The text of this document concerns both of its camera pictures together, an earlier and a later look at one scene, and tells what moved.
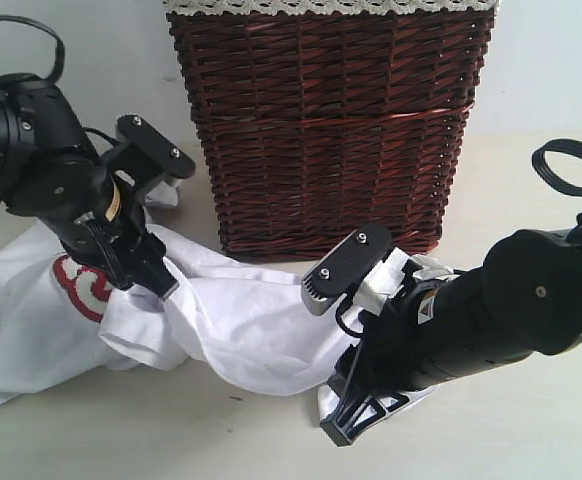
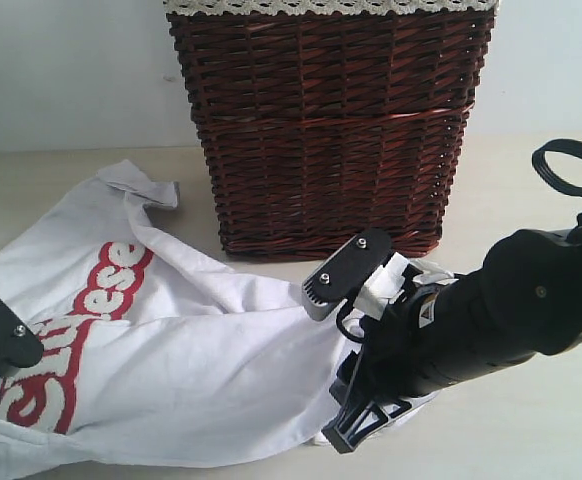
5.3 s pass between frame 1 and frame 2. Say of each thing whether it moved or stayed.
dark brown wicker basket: stayed
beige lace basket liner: stayed
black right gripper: stayed
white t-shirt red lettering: moved
